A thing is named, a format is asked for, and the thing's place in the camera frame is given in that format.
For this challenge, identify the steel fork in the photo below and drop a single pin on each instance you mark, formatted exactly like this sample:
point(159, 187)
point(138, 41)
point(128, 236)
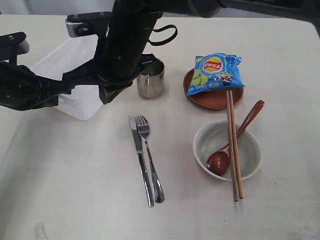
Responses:
point(144, 131)

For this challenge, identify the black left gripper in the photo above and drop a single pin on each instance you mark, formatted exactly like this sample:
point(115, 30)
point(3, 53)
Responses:
point(21, 89)

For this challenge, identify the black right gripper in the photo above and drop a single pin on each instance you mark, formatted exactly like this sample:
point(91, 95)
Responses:
point(109, 86)

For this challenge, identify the stainless steel cup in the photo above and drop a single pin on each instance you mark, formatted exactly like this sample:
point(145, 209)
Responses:
point(150, 83)

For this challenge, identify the wooden chopstick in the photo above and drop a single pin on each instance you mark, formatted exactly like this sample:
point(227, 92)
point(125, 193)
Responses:
point(235, 146)
point(231, 149)

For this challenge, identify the brown wooden spoon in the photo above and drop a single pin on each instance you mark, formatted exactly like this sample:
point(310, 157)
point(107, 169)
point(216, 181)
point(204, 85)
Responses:
point(219, 161)

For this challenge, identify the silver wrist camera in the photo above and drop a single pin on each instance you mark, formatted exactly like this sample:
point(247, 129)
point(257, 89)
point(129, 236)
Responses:
point(12, 45)
point(87, 24)

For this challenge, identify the blue chips bag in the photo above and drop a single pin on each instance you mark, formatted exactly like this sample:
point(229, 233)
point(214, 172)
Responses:
point(215, 71)

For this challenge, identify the brown round plate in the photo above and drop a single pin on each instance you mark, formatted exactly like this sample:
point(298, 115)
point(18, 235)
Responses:
point(211, 100)

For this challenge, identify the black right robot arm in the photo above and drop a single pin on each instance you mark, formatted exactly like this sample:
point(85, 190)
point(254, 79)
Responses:
point(124, 32)

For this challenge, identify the white plastic woven basket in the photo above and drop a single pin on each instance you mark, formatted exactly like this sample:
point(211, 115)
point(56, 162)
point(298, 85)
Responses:
point(84, 101)

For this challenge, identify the steel table knife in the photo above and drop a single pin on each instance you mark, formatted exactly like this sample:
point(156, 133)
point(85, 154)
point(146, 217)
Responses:
point(139, 150)

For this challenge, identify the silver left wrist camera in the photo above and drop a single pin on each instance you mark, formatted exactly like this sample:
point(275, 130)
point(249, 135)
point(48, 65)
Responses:
point(12, 45)

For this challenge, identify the grey backdrop curtain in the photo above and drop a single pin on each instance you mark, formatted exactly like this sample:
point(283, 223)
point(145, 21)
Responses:
point(53, 7)

